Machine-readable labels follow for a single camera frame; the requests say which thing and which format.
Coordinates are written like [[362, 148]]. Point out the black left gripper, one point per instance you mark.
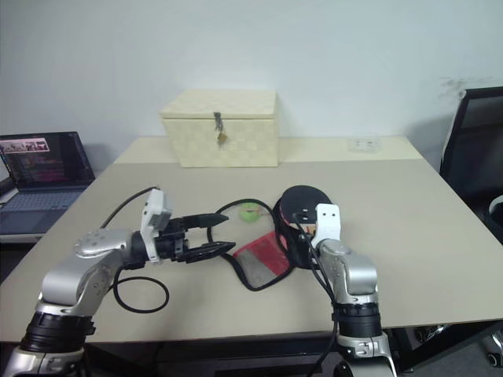
[[173, 241]]

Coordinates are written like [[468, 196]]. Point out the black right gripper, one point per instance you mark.
[[304, 217]]

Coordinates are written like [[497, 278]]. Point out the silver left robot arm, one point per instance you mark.
[[74, 282]]

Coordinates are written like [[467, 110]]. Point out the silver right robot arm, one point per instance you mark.
[[353, 275]]

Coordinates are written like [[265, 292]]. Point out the black red paddle case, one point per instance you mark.
[[259, 263]]

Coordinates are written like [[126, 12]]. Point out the green ball tag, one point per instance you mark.
[[248, 214]]

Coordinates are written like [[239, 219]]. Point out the cream lidded storage box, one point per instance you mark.
[[228, 149]]

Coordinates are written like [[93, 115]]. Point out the white socket plate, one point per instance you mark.
[[364, 144]]

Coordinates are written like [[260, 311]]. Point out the brass padlock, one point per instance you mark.
[[222, 137]]

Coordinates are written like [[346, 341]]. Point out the open grey laptop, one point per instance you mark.
[[43, 184]]

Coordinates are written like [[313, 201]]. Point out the black office chair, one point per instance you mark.
[[471, 157]]

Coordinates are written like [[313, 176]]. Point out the black chair wheel base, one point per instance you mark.
[[491, 345]]

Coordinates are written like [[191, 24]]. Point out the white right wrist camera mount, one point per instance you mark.
[[327, 224]]

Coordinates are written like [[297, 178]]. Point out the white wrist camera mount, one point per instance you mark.
[[327, 224], [155, 208]]

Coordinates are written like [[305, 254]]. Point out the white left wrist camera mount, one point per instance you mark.
[[155, 208]]

